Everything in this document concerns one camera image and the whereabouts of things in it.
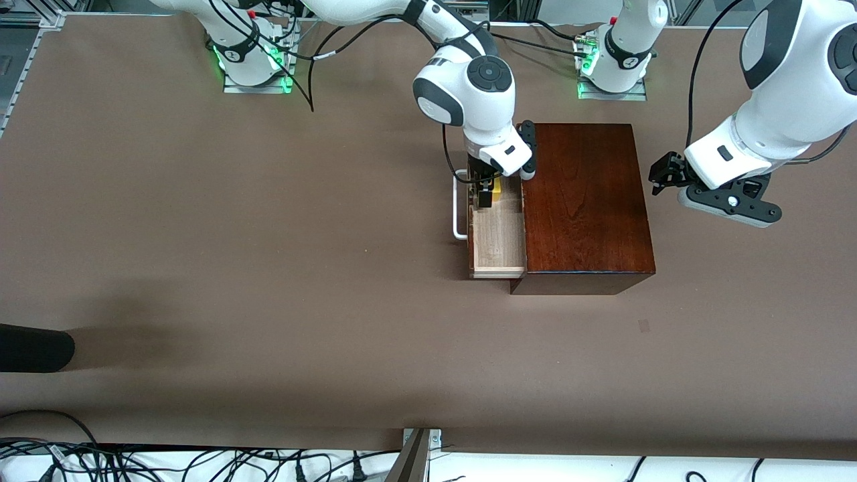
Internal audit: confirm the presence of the light wood drawer white handle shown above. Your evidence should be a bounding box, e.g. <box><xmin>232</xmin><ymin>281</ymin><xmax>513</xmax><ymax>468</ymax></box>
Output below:
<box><xmin>453</xmin><ymin>169</ymin><xmax>528</xmax><ymax>280</ymax></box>

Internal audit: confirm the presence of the dark brown wooden cabinet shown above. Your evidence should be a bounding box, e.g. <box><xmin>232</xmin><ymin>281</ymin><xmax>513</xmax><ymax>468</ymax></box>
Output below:
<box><xmin>509</xmin><ymin>123</ymin><xmax>657</xmax><ymax>296</ymax></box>

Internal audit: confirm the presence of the black equipment box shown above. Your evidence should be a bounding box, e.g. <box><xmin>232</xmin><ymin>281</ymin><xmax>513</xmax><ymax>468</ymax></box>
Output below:
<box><xmin>489</xmin><ymin>0</ymin><xmax>540</xmax><ymax>22</ymax></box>

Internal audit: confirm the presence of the brown paper table cover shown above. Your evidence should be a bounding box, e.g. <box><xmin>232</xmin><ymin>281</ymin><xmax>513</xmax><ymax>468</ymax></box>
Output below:
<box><xmin>0</xmin><ymin>13</ymin><xmax>857</xmax><ymax>463</ymax></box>

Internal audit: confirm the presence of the black cylindrical object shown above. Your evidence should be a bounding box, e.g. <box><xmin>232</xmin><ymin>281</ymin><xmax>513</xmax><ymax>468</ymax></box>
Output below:
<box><xmin>0</xmin><ymin>323</ymin><xmax>76</xmax><ymax>374</ymax></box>

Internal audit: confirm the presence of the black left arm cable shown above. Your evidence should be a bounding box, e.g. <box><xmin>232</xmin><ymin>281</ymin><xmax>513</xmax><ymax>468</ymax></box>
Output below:
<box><xmin>686</xmin><ymin>0</ymin><xmax>745</xmax><ymax>153</ymax></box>

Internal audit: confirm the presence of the thin black cable metal plug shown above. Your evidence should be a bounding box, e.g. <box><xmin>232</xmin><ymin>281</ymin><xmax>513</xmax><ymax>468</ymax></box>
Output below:
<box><xmin>790</xmin><ymin>124</ymin><xmax>851</xmax><ymax>165</ymax></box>

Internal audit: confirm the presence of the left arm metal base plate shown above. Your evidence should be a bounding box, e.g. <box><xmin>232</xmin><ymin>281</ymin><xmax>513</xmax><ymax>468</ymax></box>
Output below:
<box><xmin>577</xmin><ymin>75</ymin><xmax>648</xmax><ymax>102</ymax></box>

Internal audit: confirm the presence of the black base cable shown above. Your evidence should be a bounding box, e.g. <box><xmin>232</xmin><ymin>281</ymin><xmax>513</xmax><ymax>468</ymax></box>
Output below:
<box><xmin>492</xmin><ymin>30</ymin><xmax>590</xmax><ymax>56</ymax></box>
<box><xmin>531</xmin><ymin>19</ymin><xmax>590</xmax><ymax>45</ymax></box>

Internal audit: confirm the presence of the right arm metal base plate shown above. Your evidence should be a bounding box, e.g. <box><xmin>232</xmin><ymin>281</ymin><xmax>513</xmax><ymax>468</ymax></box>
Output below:
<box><xmin>223</xmin><ymin>40</ymin><xmax>295</xmax><ymax>94</ymax></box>

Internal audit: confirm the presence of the silver corner bracket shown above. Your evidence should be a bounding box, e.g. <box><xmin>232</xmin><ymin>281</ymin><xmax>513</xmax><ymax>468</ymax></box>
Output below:
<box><xmin>402</xmin><ymin>428</ymin><xmax>443</xmax><ymax>451</ymax></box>

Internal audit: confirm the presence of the grey metal post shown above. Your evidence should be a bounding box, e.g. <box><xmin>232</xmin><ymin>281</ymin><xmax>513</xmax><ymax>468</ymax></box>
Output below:
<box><xmin>385</xmin><ymin>428</ymin><xmax>433</xmax><ymax>482</ymax></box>

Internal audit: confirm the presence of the black floor cable loop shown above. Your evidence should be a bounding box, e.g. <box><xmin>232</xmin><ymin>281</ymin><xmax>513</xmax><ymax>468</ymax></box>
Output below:
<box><xmin>0</xmin><ymin>409</ymin><xmax>100</xmax><ymax>448</ymax></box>

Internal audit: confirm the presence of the aluminium side rail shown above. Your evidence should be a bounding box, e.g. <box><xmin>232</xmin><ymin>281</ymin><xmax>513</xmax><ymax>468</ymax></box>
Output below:
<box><xmin>0</xmin><ymin>10</ymin><xmax>68</xmax><ymax>138</ymax></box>

